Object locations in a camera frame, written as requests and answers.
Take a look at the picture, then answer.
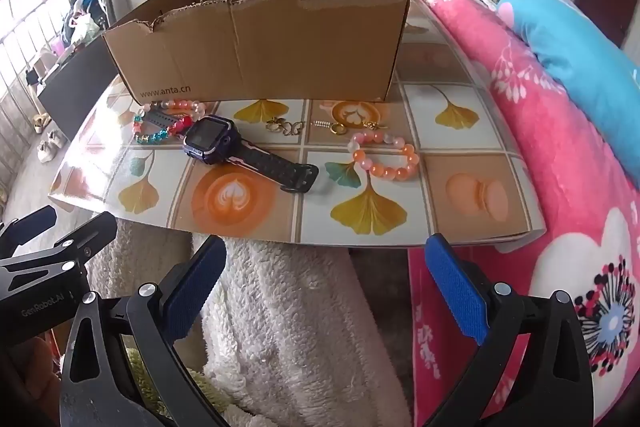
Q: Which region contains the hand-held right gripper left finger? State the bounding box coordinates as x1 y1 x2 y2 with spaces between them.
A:
59 234 228 427

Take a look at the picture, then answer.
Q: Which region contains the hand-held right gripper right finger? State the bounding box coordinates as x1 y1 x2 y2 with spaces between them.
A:
424 233 593 427

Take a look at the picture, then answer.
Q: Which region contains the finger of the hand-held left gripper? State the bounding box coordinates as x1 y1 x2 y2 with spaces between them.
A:
0 211 119 279
0 205 57 259

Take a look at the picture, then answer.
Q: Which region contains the purple smartwatch with black strap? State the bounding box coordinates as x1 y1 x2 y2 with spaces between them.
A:
147 109 320 194

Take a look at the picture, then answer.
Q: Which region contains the brown cardboard box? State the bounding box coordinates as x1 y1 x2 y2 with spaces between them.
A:
102 0 411 104

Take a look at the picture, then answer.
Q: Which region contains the green fluffy cloth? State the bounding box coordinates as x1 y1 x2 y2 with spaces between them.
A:
125 347 231 427

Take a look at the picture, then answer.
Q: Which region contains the leaf patterned tablecloth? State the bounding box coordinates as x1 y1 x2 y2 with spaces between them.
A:
47 0 548 250

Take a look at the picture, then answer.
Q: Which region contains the white fluffy blanket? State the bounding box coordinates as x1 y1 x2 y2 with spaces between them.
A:
85 222 416 427

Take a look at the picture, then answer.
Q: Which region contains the dark grey board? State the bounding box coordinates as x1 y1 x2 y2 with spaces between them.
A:
40 36 126 142

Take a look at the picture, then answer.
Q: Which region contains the pink floral blanket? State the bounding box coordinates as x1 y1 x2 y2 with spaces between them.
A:
402 0 640 427

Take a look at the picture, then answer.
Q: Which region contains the metal railing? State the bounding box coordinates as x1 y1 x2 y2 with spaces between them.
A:
0 0 101 178

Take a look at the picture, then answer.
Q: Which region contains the pile of clothes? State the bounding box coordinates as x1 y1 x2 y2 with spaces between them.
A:
62 0 108 52

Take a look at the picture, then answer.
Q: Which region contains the blue pillow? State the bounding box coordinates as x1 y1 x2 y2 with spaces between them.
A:
495 0 640 185

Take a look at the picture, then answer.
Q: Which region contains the orange and pink bead bracelet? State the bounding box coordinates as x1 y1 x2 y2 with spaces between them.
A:
348 130 421 182

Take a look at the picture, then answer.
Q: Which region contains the multicoloured bead bracelet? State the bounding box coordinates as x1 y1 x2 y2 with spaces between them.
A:
131 99 208 146

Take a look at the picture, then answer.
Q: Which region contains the gold ring pendant earring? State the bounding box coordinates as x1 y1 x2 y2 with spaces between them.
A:
314 119 347 136

